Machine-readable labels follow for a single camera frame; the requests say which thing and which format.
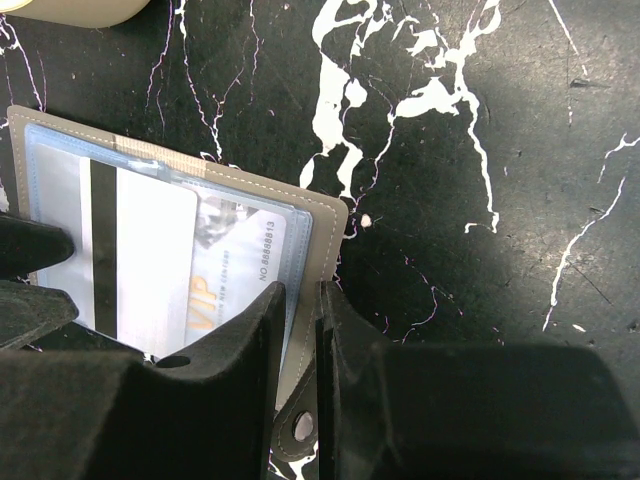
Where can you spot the beige oval plastic tray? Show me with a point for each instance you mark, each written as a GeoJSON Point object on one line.
{"type": "Point", "coordinates": [79, 13]}

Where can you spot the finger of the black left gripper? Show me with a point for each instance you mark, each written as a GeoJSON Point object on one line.
{"type": "Point", "coordinates": [29, 312]}
{"type": "Point", "coordinates": [28, 246]}

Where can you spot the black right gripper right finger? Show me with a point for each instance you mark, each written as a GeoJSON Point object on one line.
{"type": "Point", "coordinates": [463, 411]}

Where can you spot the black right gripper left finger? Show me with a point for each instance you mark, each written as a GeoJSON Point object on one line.
{"type": "Point", "coordinates": [205, 412]}

